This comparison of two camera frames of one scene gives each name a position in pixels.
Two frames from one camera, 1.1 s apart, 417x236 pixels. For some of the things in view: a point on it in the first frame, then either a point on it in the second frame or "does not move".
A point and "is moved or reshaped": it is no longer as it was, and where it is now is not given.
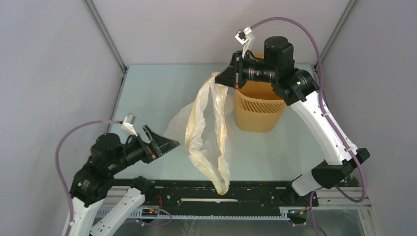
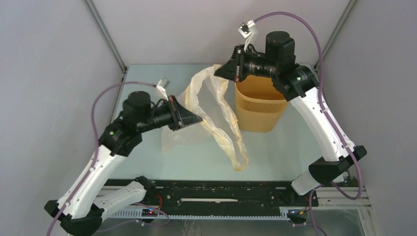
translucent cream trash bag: x=201 y=125 is moved or reshaped
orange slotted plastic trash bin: x=258 y=107 does not move
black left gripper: x=158 y=145 to x=180 y=116
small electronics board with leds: x=149 y=212 does not move
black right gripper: x=233 y=75 to x=228 y=70
